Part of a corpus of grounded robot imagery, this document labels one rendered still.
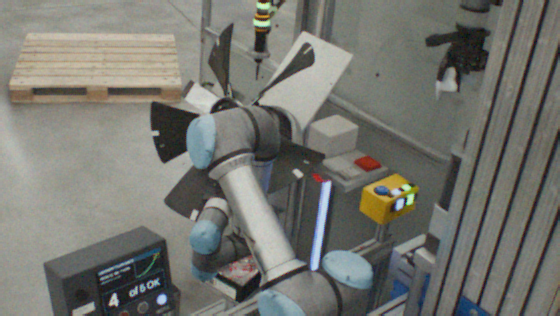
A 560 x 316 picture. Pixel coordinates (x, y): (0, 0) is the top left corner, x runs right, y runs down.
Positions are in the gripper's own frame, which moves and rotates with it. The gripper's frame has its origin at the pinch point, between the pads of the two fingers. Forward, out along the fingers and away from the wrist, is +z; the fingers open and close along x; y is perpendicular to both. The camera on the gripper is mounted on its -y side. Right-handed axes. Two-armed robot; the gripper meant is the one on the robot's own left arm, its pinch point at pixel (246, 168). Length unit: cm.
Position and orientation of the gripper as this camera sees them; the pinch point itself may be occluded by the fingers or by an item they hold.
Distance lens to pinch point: 199.2
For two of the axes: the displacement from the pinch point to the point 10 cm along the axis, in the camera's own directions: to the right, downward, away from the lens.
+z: 2.7, -5.1, 8.2
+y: -9.6, -1.6, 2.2
